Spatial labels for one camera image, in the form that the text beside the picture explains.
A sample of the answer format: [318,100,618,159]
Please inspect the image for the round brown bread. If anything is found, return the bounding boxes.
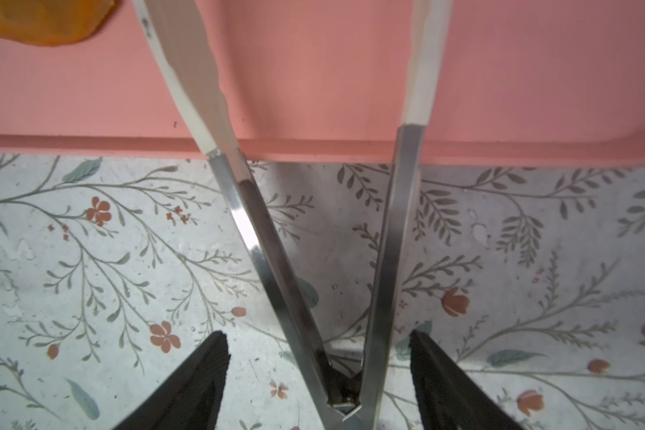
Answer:
[0,0,118,47]

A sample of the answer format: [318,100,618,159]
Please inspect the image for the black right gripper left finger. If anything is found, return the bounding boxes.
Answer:
[116,331,230,430]

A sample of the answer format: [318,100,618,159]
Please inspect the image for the steel tongs with white tips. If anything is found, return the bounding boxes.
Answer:
[134,1,453,429]

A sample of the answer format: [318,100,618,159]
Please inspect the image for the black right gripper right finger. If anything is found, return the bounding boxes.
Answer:
[410,331,522,430]

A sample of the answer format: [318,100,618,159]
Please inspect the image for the pink plastic tray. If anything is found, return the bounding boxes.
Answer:
[0,1,645,168]

